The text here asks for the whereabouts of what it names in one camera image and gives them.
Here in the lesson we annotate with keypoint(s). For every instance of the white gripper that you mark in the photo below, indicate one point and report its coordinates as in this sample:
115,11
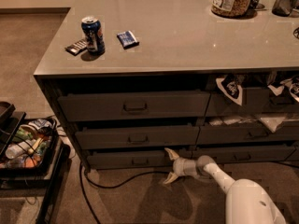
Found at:
180,167

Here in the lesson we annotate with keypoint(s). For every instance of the blue snack packet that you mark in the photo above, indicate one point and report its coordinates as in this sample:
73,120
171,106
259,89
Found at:
127,39

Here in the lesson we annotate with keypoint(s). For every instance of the blue soda can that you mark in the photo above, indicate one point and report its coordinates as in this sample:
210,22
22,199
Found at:
92,29

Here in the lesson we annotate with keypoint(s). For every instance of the clear plastic bag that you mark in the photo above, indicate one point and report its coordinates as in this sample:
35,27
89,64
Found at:
271,121

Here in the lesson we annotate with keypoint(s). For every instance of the grey cabinet with countertop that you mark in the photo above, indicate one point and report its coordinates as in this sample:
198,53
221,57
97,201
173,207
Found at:
183,46

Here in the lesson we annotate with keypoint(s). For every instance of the black tray of items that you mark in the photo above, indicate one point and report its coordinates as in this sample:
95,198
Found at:
31,149

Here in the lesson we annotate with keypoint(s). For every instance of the grey drawer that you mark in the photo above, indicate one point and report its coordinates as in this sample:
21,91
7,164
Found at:
134,105
154,136
246,154
246,133
129,159
256,100

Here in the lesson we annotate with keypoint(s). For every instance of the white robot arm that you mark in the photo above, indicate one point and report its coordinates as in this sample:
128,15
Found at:
246,201

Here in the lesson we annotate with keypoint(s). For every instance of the dark chocolate bar wrapper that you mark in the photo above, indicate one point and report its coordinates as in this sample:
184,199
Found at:
77,47

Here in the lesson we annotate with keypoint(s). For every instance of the dark glass bottle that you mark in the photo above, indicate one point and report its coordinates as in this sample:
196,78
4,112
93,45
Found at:
284,8

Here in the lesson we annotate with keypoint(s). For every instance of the black white chip bag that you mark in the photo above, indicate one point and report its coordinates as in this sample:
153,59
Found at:
231,86

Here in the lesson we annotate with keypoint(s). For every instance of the clear plastic bottle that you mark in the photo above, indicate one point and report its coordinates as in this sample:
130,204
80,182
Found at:
15,150

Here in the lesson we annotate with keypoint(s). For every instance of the large nut jar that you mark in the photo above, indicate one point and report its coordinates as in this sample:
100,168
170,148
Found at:
230,8

